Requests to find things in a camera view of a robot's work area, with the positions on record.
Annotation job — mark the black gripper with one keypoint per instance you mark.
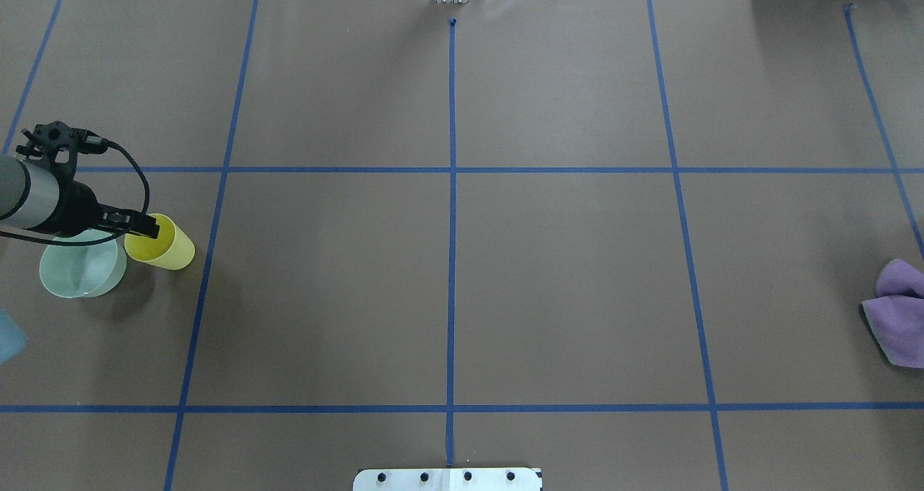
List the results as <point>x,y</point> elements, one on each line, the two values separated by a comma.
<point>74,208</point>

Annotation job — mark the yellow cup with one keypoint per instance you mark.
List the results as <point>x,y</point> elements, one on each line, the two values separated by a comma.
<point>171,250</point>

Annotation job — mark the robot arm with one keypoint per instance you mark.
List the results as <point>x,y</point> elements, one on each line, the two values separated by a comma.
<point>29,197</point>

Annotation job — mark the green bowl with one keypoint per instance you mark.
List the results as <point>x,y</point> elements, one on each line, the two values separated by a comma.
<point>82,272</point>

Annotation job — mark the purple cloth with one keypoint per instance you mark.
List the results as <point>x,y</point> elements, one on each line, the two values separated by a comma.
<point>895,314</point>

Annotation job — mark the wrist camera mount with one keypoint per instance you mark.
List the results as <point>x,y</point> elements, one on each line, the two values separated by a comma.
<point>55,147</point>

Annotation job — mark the white pedestal base plate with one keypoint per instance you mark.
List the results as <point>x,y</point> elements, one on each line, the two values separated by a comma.
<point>479,478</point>

